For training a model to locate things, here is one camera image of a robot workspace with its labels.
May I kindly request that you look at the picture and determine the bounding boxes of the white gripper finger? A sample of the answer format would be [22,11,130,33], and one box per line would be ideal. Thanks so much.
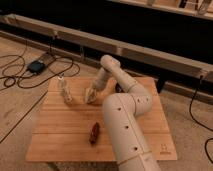
[85,88,91,100]
[90,91,98,102]

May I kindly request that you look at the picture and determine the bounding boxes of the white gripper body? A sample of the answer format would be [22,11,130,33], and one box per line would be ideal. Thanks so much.
[91,68,111,91]

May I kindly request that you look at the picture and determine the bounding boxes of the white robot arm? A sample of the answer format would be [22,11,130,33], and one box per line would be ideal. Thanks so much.
[85,55,161,171]

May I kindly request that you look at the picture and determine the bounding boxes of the black bowl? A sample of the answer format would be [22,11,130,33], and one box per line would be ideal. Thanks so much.
[115,83,123,93]

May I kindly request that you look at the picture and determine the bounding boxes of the blue power box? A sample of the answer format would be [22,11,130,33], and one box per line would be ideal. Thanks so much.
[27,61,45,74]

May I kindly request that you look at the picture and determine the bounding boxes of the black floor cable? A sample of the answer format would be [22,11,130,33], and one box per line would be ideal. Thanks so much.
[0,43,81,90]

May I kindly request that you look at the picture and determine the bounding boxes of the black cable at right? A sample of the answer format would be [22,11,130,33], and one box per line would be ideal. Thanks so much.
[188,75,213,165]

